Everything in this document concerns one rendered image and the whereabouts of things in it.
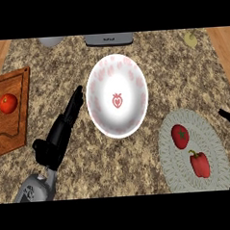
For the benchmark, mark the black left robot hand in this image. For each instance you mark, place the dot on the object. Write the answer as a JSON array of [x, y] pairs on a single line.
[[60, 127]]

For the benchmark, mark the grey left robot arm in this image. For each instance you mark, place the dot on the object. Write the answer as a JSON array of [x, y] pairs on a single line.
[[37, 188]]

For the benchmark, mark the grey woven oval placemat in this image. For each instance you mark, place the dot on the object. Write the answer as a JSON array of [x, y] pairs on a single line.
[[207, 127]]

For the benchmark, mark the red bell pepper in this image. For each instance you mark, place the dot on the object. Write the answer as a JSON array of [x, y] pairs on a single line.
[[200, 163]]

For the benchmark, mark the white bowl with strawberry print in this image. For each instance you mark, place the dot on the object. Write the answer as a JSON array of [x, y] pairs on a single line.
[[117, 96]]

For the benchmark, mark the brown wooden cutting board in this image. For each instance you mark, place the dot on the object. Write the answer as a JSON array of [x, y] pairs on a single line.
[[8, 123]]

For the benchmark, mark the red tomato with green stem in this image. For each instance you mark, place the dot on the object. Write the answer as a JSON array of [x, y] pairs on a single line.
[[180, 136]]

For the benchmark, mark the red round tomato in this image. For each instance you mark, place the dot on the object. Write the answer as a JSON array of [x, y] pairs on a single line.
[[8, 103]]

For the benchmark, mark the pale grey round container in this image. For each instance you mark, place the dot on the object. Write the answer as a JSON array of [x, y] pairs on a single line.
[[51, 41]]

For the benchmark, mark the pale yellow-green pear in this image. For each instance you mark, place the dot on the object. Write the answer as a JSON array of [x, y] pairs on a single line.
[[190, 39]]

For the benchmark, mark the grey flat appliance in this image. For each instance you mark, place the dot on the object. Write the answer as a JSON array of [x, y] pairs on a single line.
[[109, 39]]

